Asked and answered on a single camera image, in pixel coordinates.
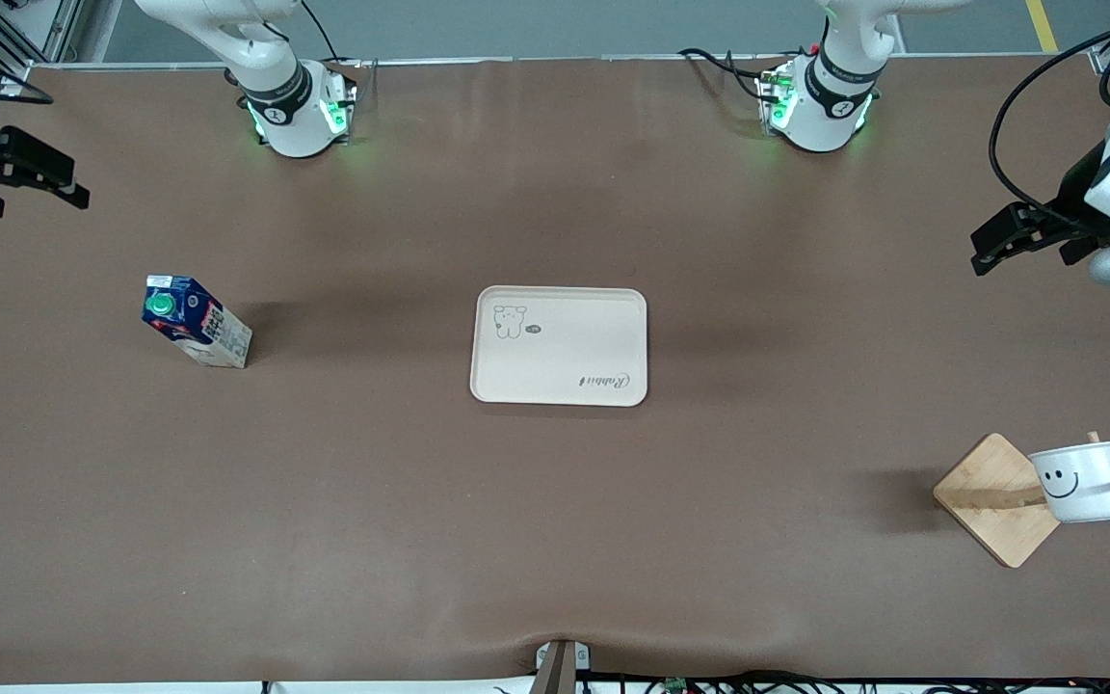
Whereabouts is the blue milk carton green cap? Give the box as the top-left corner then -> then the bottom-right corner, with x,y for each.
141,275 -> 253,369

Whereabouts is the white smiley cup black handle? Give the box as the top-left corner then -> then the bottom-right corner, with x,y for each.
1029,440 -> 1110,525

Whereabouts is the wooden cup rack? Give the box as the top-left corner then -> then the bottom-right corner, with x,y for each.
933,431 -> 1110,569

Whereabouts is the brown table cover mat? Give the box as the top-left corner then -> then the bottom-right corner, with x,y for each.
0,55 -> 1110,687

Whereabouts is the beige plastic tray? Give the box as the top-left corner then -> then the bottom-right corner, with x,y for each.
469,286 -> 649,408

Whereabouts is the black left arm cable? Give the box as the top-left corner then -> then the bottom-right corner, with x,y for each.
989,10 -> 1110,218

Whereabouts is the black base power cable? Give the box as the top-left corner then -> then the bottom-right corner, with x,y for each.
300,0 -> 363,70
678,46 -> 778,105

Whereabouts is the brown camera mount post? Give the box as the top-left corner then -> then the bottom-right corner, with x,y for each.
534,638 -> 591,694

